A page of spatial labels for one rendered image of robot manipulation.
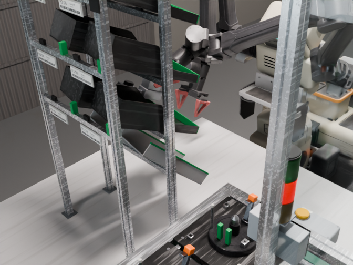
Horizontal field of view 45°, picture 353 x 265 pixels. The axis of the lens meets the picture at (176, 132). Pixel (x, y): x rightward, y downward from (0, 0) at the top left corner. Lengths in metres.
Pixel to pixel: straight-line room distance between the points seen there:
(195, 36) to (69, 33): 0.38
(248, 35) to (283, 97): 0.63
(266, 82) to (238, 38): 0.51
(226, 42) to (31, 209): 0.85
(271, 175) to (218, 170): 0.86
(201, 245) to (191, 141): 0.68
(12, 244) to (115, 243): 0.32
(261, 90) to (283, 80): 1.13
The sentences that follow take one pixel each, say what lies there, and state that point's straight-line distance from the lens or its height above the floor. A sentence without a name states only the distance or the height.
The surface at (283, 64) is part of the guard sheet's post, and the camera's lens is 0.67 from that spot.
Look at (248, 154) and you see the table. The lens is 1.72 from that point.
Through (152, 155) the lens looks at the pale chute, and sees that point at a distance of 1.17.
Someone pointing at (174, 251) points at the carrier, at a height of 0.97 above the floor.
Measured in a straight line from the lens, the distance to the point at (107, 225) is 1.44.
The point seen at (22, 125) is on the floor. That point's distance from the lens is 3.80.
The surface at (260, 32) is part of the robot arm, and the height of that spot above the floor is 1.43.
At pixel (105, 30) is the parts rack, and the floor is 1.57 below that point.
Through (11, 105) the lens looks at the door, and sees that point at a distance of 3.94.
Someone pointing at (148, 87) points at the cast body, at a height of 1.27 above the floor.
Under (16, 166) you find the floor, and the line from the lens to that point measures 3.32.
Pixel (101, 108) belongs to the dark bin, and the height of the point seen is 1.32.
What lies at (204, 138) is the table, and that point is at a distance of 1.81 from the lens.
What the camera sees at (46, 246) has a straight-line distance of 1.42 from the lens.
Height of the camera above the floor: 1.86
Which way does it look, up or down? 33 degrees down
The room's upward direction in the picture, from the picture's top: 2 degrees counter-clockwise
